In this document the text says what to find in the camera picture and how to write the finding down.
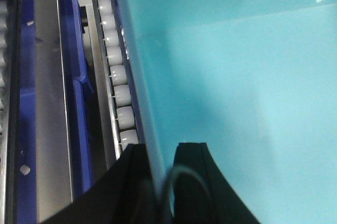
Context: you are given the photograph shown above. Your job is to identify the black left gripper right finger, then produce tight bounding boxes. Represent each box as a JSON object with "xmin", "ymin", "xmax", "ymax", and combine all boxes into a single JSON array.
[{"xmin": 174, "ymin": 143, "xmax": 258, "ymax": 223}]

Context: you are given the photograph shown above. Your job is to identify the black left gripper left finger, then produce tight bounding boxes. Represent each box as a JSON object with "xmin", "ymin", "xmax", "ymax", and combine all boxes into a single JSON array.
[{"xmin": 44, "ymin": 144, "xmax": 159, "ymax": 223}]

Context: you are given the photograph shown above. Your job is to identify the light blue plastic bin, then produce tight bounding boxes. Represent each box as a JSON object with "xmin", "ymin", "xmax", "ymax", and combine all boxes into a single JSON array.
[{"xmin": 117, "ymin": 0, "xmax": 336, "ymax": 223}]

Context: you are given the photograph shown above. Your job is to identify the white roller conveyor track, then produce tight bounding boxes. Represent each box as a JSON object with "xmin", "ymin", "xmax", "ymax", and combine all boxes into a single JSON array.
[{"xmin": 93, "ymin": 0, "xmax": 139, "ymax": 159}]

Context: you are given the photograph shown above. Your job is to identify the blue bin beside track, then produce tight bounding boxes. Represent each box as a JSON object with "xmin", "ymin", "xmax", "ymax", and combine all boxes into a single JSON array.
[{"xmin": 61, "ymin": 0, "xmax": 94, "ymax": 198}]

